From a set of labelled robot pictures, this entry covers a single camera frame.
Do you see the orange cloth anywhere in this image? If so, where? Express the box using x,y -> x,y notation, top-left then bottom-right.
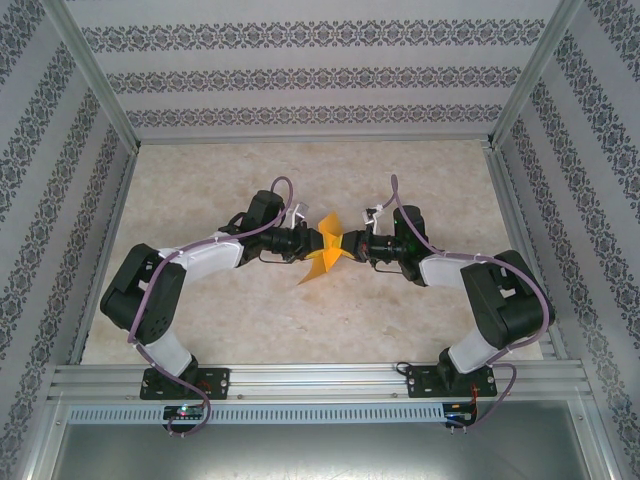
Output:
295,212 -> 346,287

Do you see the grey metal sheet panel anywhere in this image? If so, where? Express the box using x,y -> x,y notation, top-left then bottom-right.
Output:
47,424 -> 609,480

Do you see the aluminium frame cross bar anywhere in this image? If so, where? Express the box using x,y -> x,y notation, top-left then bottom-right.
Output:
134,130 -> 496,147

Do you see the long aluminium mounting rail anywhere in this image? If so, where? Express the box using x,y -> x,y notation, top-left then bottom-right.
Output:
47,363 -> 586,401

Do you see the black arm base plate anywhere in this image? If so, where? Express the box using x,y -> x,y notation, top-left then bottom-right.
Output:
139,367 -> 231,401
405,364 -> 497,400

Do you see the aluminium table side rail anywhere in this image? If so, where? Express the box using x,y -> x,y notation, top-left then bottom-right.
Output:
482,144 -> 569,361
67,147 -> 141,365

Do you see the slotted grey cable duct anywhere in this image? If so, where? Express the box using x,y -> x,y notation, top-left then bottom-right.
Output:
67,403 -> 446,426

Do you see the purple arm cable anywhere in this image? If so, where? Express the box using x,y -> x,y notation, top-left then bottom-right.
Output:
382,173 -> 557,434
130,177 -> 297,439

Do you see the aluminium frame post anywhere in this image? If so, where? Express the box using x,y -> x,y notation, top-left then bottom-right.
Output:
489,0 -> 586,149
47,0 -> 141,151

